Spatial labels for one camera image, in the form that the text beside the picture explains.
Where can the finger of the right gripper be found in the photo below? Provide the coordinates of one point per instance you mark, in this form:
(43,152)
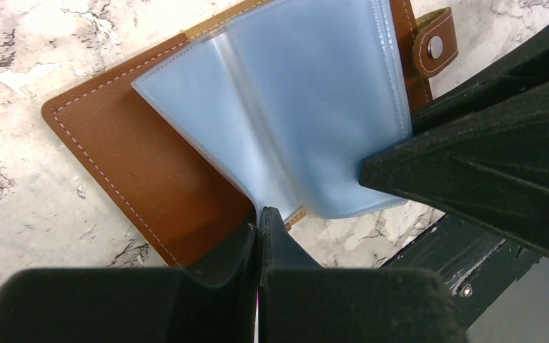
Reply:
(522,69)
(490,168)

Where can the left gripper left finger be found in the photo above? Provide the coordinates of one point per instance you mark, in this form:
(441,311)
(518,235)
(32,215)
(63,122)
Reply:
(212,300)

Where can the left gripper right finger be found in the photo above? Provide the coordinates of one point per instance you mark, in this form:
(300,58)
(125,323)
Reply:
(301,301)

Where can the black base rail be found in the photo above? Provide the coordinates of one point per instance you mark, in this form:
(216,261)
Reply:
(476,266)

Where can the brown leather card holder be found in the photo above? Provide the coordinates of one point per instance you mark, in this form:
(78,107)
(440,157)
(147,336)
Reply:
(267,104)

